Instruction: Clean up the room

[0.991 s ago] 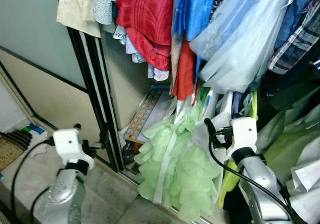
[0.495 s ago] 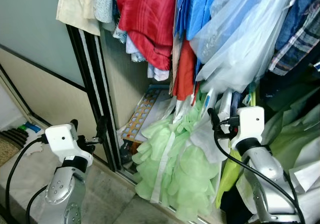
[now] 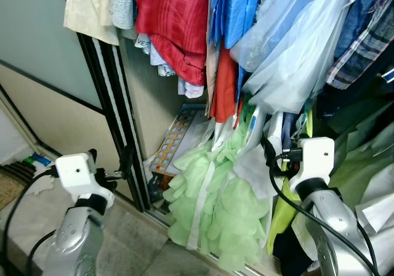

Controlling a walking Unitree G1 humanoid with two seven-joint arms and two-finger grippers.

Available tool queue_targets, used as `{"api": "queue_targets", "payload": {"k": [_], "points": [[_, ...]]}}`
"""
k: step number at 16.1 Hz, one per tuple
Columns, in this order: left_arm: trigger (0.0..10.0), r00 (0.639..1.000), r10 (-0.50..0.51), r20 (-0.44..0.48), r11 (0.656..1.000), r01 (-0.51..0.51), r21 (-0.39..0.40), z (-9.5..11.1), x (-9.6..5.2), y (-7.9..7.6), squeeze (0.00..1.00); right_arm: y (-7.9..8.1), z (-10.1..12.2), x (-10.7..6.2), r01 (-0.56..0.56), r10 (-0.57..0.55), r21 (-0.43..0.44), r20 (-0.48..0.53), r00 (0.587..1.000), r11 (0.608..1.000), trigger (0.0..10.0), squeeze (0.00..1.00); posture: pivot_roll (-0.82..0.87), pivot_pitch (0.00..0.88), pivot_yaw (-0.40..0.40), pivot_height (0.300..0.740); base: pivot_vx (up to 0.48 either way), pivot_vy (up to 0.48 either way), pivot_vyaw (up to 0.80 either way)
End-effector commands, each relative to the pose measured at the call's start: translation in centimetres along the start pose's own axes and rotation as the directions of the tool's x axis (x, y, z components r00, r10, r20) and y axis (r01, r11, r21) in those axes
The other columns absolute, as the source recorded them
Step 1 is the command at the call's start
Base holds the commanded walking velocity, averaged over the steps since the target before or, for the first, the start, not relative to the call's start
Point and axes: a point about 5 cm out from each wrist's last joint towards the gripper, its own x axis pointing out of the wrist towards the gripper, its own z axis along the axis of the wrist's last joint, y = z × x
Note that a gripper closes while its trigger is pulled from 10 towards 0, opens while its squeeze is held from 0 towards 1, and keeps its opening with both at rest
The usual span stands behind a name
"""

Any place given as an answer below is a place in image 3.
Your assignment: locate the colourful dotted board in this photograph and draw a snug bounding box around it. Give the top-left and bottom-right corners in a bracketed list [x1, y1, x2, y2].
[150, 105, 209, 179]

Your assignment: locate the yellow-green cloth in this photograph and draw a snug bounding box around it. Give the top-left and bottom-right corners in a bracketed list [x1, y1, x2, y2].
[266, 177, 304, 256]

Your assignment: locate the light green ruffled dress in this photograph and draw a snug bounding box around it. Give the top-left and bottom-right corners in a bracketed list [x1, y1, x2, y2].
[165, 119, 273, 272]

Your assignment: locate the white fabric bag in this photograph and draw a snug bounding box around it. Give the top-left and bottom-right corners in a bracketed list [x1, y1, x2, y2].
[352, 192, 394, 276]

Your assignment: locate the orange-red hanging garment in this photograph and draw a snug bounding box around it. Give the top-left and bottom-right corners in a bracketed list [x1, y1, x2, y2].
[208, 47, 239, 124]

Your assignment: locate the white printed garment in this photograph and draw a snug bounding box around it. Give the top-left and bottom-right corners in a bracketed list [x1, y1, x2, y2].
[134, 33, 205, 99]

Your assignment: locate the navy white-trimmed garment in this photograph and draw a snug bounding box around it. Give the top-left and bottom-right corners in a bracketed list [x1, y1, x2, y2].
[380, 67, 394, 84]

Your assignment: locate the frosted glass wardrobe door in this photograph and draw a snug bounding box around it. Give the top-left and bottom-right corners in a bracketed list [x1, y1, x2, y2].
[0, 0, 151, 214]

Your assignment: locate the red checked garment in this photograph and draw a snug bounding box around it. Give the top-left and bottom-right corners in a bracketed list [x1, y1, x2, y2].
[134, 0, 211, 87]

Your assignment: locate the blue plaid shirt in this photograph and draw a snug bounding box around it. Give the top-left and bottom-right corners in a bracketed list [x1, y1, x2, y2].
[325, 0, 394, 91]

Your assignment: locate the cream hanging garment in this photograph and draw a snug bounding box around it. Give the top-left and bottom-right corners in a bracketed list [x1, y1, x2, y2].
[63, 0, 121, 46]

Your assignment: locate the grey patterned garment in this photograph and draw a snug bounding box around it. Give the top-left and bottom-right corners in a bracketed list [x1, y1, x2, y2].
[111, 0, 137, 30]

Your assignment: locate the blue hanging garment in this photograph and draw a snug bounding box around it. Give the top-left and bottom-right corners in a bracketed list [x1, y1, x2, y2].
[208, 0, 267, 50]

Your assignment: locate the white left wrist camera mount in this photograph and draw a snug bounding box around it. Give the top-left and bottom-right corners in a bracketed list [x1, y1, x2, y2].
[54, 153, 115, 205]

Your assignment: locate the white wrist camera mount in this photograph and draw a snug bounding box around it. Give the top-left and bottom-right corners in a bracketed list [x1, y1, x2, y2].
[54, 153, 115, 205]
[288, 137, 336, 193]

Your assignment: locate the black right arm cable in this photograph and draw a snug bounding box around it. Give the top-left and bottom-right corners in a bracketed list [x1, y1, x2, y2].
[260, 136, 381, 276]

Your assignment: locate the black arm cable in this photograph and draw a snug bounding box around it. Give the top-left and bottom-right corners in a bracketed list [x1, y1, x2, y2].
[260, 136, 381, 276]
[0, 168, 59, 276]

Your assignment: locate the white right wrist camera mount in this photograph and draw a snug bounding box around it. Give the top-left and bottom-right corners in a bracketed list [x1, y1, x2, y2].
[288, 137, 336, 193]

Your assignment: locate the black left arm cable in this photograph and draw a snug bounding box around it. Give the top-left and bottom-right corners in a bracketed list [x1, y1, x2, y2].
[0, 168, 59, 276]

